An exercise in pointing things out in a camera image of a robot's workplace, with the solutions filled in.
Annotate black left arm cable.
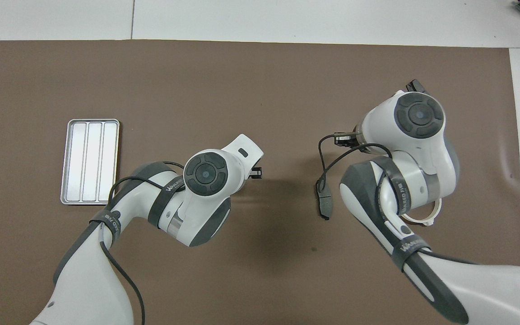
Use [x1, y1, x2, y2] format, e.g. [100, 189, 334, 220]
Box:
[99, 161, 186, 325]

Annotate dark grey brake pad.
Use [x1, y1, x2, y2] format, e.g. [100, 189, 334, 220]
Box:
[406, 79, 430, 95]
[316, 178, 334, 221]

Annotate brown table mat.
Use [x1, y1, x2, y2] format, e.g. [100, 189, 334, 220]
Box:
[0, 40, 520, 325]

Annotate white half-ring clamp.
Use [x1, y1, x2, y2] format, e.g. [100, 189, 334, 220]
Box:
[400, 198, 442, 227]

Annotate silver metal tray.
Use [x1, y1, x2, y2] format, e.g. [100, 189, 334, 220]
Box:
[60, 119, 121, 206]

